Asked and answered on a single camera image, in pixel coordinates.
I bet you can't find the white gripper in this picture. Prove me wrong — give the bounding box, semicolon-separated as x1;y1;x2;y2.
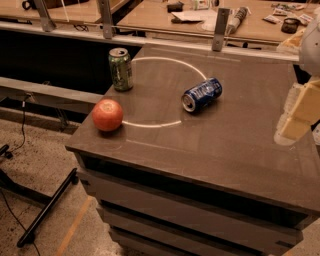
277;14;320;141

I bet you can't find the blue pepsi can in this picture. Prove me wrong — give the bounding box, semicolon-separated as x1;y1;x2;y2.
181;78;222;113

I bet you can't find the green soda can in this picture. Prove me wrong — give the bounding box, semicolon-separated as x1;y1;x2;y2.
108;48;133;91

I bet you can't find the black round container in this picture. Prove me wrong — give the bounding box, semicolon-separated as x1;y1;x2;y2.
281;18;300;34

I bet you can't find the grey ribbed tool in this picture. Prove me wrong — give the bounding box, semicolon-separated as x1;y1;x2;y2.
227;7;248;34

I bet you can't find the white paper sheet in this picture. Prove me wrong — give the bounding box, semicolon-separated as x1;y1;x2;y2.
171;10;217;31

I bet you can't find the grey drawer cabinet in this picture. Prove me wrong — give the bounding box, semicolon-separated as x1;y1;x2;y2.
66;45;320;256

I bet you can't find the red apple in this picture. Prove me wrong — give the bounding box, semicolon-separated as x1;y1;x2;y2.
92;99;123;132

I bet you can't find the black floor stand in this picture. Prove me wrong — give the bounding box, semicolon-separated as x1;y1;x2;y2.
0;143;80;249

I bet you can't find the grey metal bracket right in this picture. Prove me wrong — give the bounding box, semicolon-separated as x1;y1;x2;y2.
212;8;230;52

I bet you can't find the grey metal bracket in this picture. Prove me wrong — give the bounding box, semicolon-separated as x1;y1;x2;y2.
98;0;114;39
34;0;56;32
212;8;230;52

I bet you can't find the grey metal bracket middle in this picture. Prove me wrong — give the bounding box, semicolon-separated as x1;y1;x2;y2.
98;0;114;39

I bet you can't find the grey metal bracket left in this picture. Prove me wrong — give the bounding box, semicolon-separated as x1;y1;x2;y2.
34;0;56;32

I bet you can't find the black floor cable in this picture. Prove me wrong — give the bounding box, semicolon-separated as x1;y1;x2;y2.
0;93;42;256

